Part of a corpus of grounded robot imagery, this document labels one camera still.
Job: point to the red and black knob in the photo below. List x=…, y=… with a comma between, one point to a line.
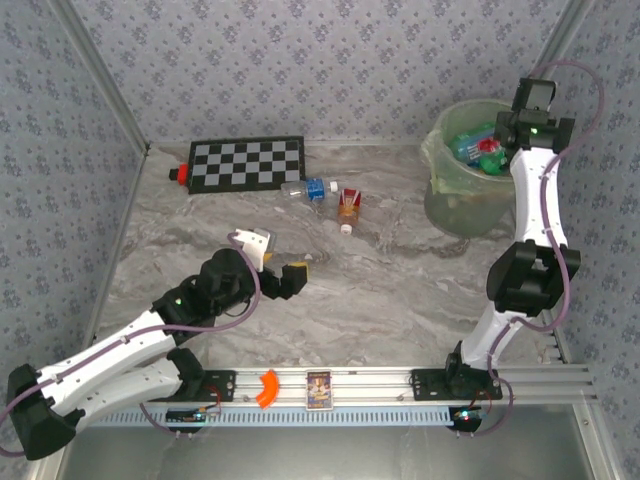
x=182, y=173

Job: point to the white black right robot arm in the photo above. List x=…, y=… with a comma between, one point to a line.
x=535, y=200

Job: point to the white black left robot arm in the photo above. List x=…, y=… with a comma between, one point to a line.
x=115, y=345

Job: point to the aluminium table edge rail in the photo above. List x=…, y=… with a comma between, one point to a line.
x=117, y=250

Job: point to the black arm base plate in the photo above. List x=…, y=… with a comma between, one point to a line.
x=425, y=382
x=225, y=385

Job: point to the aluminium corner post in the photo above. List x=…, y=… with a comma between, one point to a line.
x=562, y=35
x=103, y=75

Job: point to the aluminium mounting rail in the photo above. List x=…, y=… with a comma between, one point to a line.
x=375, y=382

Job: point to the small picture card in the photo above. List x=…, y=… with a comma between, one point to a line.
x=320, y=390

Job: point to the crushed green plastic bottle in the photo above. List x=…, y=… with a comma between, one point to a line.
x=492, y=164

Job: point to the black grey checkerboard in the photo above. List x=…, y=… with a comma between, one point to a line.
x=250, y=165

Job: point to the green plastic bin liner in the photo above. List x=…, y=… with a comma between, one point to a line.
x=435, y=165

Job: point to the red labelled plastic bottle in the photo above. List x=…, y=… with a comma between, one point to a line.
x=487, y=146

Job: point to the grey metal sheet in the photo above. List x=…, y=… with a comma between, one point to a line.
x=320, y=455

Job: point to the clear bottle blue label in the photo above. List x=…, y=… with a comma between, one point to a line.
x=315, y=189

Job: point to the circuit board with LED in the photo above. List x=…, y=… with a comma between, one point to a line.
x=185, y=416
x=467, y=416

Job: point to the orange curved plastic piece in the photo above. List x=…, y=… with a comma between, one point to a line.
x=270, y=387

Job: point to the green translucent plastic bin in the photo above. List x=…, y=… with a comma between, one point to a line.
x=460, y=210

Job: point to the red orange juice bottle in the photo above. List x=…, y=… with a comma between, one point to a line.
x=349, y=205

